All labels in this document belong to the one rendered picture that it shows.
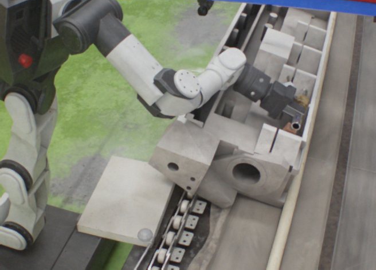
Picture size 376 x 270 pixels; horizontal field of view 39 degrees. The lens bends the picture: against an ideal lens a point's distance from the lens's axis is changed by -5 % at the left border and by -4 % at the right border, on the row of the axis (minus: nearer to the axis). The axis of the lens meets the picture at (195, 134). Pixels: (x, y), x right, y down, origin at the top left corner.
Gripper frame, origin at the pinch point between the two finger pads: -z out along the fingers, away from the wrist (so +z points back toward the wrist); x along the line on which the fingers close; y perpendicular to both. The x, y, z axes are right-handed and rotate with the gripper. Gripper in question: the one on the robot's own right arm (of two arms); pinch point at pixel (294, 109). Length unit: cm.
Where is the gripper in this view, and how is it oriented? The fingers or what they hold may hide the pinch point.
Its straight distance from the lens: 165.2
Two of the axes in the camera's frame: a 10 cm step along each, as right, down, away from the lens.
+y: -3.0, 6.0, -7.4
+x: -4.3, 6.1, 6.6
